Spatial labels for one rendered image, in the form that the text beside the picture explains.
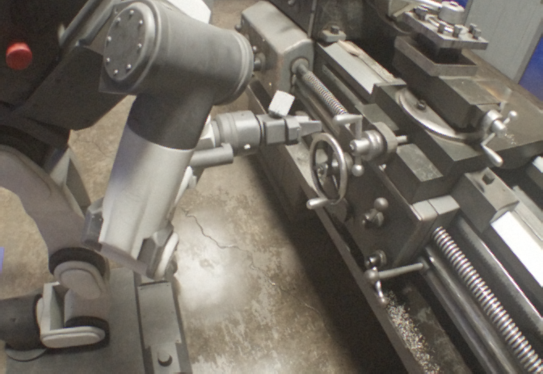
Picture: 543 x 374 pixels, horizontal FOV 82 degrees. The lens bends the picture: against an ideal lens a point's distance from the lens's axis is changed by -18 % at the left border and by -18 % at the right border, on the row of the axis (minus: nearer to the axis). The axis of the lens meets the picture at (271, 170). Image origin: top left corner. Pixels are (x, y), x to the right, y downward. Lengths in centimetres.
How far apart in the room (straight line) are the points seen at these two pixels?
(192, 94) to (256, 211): 148
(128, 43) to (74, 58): 15
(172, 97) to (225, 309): 123
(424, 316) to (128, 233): 97
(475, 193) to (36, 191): 93
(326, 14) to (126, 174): 114
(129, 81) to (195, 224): 146
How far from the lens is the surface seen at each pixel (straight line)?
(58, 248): 91
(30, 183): 71
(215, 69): 39
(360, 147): 86
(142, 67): 34
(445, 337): 122
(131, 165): 42
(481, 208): 92
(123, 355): 132
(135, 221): 45
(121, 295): 141
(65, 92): 55
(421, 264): 103
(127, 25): 38
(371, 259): 101
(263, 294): 157
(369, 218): 96
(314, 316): 156
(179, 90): 39
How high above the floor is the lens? 138
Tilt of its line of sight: 42 degrees down
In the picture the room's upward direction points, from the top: 8 degrees clockwise
